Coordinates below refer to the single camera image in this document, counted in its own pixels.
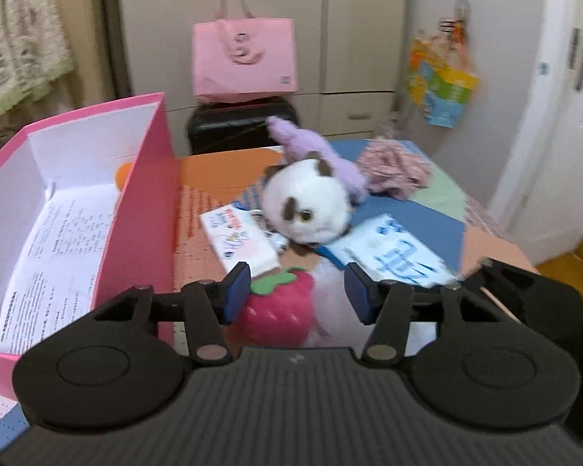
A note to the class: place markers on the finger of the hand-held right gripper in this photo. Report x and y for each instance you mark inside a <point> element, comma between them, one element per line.
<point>503,308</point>
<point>500,274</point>

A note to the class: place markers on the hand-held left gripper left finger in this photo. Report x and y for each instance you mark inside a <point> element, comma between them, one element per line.
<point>238,292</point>

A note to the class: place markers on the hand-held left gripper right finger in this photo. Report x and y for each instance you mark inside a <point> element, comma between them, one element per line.
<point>359,296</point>

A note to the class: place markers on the red strawberry plush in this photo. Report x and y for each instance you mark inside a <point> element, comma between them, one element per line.
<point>277,310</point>

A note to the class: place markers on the white tissue packet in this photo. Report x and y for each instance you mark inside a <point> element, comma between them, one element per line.
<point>238,240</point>

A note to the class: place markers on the blue and white packet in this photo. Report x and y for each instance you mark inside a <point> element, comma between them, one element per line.
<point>393,247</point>

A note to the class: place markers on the pink cardboard box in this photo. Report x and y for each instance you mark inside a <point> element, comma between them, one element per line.
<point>145,213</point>

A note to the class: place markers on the pink patterned cloth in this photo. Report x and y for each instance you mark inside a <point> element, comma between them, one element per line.
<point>393,167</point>

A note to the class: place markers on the clear plastic bag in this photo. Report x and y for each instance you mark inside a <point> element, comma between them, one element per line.
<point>333,301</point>

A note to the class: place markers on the white and brown plush toy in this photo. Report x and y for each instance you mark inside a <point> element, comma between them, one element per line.
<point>306,199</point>

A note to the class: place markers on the white door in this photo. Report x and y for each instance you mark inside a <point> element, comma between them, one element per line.
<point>539,155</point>

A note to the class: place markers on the purple plush toy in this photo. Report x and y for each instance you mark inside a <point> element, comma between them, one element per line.
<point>320,150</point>

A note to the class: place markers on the orange foam ball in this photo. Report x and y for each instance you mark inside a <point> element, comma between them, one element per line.
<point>125,174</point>

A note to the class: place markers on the black suitcase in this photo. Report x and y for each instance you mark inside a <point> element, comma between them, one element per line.
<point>233,124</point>

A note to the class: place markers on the printed paper sheet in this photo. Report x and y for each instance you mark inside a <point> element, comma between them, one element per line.
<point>58,252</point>

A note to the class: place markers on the colourful hanging gift bag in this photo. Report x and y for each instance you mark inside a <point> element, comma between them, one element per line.
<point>442,82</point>

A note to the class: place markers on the pink tote bag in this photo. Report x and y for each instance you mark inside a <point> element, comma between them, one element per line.
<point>245,58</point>

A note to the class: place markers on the beige wardrobe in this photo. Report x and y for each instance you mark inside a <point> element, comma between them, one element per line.
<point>350,24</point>

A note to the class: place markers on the cream fleece jacket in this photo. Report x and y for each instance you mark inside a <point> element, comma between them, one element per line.
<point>19,43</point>

